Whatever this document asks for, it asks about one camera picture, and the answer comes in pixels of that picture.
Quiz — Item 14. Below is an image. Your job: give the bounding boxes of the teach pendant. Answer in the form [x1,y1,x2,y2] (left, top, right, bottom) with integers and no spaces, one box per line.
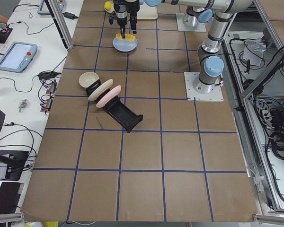
[37,0,67,16]
[0,42,38,73]

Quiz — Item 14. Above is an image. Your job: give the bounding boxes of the near teach pendant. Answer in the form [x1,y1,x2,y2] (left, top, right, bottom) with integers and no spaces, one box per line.
[0,42,38,73]

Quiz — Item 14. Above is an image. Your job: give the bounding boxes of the cream plate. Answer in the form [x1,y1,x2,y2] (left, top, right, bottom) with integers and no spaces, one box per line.
[88,79,113,101]

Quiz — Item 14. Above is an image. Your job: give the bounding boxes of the aluminium frame post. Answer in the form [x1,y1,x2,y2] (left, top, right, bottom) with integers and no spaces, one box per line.
[44,0,73,50]

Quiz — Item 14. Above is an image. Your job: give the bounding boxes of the blue plate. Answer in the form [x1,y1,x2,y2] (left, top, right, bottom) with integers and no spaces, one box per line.
[113,38,138,52]

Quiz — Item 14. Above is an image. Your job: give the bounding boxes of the pink plate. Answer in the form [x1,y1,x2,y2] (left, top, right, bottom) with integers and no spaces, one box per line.
[96,85,122,108]

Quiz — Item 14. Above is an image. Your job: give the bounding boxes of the black dish rack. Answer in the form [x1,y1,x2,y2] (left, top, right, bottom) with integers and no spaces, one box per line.
[85,80,143,132]

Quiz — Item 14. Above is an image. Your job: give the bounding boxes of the cream bowl in rack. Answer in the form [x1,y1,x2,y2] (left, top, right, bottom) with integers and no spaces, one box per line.
[79,72,99,89]

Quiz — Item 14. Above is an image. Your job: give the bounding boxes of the yellow lemon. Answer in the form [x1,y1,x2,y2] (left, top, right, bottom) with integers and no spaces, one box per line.
[104,1,112,11]

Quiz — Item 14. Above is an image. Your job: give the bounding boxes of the yellow bread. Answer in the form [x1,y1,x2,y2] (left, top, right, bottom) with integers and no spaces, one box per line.
[115,33,135,42]

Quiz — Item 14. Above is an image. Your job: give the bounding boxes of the cream serving tray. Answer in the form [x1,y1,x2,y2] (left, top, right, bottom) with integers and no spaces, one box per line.
[137,0,158,20]

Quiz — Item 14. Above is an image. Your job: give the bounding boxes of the far teach pendant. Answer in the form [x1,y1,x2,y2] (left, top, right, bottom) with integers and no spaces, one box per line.
[37,0,67,16]

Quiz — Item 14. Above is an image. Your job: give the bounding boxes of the black power adapter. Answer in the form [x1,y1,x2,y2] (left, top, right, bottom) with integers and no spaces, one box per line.
[63,12,79,20]

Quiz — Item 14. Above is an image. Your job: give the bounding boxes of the black monitor stand base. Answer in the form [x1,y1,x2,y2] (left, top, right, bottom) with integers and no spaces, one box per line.
[0,150,29,181]

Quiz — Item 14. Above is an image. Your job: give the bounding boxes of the white box in cabinet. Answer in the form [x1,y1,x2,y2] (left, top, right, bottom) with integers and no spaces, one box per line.
[242,38,266,67]

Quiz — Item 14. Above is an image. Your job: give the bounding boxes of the white bowl with lemon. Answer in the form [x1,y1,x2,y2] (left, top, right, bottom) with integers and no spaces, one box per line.
[104,0,119,14]

